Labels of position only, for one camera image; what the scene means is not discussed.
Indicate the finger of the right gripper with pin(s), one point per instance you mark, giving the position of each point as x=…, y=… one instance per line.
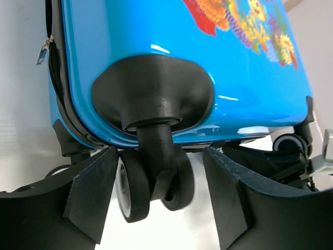
x=281, y=166

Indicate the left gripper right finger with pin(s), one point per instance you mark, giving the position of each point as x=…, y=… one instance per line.
x=254, y=212

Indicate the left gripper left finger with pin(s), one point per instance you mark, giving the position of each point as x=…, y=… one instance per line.
x=65, y=211

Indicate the blue child suitcase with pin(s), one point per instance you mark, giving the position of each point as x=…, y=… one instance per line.
x=158, y=79

